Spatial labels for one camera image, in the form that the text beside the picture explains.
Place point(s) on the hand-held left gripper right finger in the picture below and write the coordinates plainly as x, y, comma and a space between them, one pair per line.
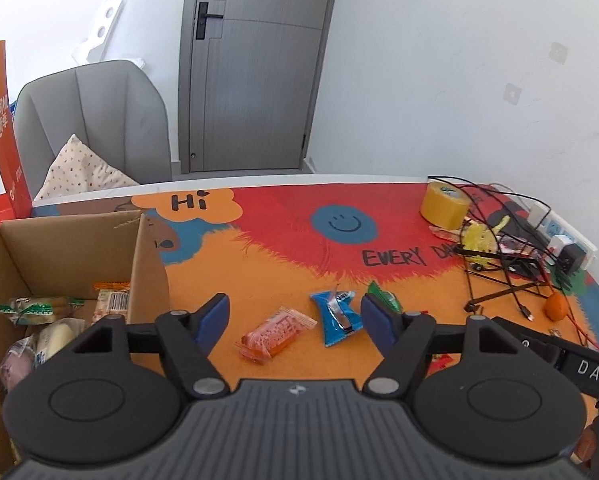
377, 321

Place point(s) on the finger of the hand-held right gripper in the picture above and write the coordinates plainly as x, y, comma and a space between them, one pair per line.
524, 336

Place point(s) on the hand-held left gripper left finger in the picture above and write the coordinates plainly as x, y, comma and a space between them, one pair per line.
214, 317

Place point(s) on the blue snack packet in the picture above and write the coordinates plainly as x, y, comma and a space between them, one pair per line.
337, 317

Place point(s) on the long white bread packet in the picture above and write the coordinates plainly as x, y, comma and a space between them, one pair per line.
59, 332

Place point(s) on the cardboard box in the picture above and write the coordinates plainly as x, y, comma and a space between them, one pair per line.
69, 250

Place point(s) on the person's right hand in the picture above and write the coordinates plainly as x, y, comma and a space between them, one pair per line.
588, 442

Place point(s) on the green candy packet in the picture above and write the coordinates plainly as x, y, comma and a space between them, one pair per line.
387, 297

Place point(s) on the orange fruit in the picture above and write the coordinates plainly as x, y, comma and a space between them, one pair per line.
557, 306

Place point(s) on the orange cracker snack packet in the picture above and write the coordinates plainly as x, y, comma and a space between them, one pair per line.
274, 335

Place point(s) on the red candy packet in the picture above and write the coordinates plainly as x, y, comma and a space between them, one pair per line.
442, 361

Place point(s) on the colourful circuit board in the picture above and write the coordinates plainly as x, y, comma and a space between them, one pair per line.
522, 252

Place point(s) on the black power adapter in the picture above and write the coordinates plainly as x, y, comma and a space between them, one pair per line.
573, 260

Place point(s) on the colourful printed table mat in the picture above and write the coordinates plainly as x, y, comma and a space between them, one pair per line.
289, 260

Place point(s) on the white charger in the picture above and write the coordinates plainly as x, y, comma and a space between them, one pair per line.
559, 244

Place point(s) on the orange barcode snack packet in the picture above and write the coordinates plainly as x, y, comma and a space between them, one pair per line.
112, 302

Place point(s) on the white power strip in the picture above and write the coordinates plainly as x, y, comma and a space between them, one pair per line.
582, 245

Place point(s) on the yellow toy figure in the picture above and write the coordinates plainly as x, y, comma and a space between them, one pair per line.
479, 237

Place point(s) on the black case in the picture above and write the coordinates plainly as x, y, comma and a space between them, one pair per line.
509, 222

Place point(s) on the yellow tape roll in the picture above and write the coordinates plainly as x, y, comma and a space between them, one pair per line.
444, 205

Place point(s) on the green and white bread packet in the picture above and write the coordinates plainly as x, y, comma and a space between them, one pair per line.
34, 310

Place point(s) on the dotted cushion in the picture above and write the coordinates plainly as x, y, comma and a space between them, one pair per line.
79, 170

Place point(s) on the pink snack packet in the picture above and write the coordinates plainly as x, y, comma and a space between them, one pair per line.
17, 362

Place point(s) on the grey chair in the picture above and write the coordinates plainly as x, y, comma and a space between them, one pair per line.
104, 110

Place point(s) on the grey door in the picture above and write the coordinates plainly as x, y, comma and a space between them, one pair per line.
259, 85

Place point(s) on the white crumpled paper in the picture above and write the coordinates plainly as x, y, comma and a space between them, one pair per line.
138, 62

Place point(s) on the white blank wall plate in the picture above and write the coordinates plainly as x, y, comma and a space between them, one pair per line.
558, 52
512, 94

